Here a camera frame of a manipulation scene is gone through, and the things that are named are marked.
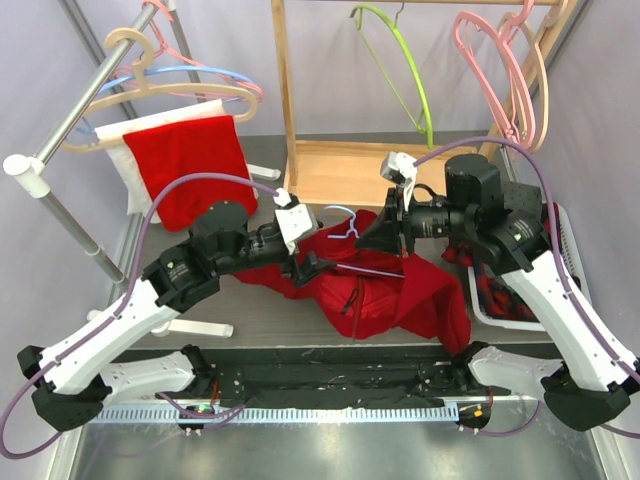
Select beige wooden hanger right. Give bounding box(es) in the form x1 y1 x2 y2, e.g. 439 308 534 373
492 1 568 152

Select beige wooden hanger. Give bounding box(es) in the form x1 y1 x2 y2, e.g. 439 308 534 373
81 27 262 123
492 1 568 152

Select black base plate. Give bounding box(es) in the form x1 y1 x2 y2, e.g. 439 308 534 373
195 345 501 410

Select dark red skirt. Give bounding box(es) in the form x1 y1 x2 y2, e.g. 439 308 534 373
234 220 471 354

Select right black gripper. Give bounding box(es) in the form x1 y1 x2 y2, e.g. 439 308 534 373
355 183 474 259

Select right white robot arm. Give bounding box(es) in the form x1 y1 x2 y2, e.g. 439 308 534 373
356 152 639 431

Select wooden clothes rack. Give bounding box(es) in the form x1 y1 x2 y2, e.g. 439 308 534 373
271 1 578 207

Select bright red hung garment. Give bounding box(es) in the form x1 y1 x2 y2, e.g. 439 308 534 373
123 115 258 232

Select white plastic laundry basket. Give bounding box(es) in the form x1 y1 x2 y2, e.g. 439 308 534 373
467 202 594 332

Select beige wooden hanger left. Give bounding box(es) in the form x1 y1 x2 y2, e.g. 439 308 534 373
81 27 262 123

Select pink hanger left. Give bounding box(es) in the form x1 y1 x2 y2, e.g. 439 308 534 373
110 1 264 103

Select grey dotted garment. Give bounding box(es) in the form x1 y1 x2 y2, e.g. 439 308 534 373
501 180 542 217

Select metal clothes rack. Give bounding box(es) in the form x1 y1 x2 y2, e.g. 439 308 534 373
0 0 281 339

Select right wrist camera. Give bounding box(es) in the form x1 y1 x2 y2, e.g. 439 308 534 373
380 151 417 211

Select pink hanger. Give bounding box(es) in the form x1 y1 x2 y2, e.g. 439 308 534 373
110 1 264 103
453 1 536 148

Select blue wire hanger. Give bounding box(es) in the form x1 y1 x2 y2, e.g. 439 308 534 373
321 204 404 279

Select white cable duct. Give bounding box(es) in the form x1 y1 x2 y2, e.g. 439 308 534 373
91 403 459 425

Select pink hanger right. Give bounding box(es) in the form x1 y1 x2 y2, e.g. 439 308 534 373
453 1 536 148

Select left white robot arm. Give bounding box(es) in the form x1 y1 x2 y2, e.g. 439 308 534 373
18 200 324 432

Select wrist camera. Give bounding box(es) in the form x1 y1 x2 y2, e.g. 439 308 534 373
274 188 319 255
380 151 417 211

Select red plaid garment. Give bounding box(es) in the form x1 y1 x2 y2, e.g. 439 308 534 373
443 202 561 329

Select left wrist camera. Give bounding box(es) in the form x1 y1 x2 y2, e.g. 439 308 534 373
274 188 319 255

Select green hanger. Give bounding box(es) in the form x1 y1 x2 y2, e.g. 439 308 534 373
349 3 435 148

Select blue hanger left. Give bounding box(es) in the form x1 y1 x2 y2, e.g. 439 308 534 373
86 65 262 122

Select white hung cloth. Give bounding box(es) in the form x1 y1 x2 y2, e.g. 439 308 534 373
95 100 229 227

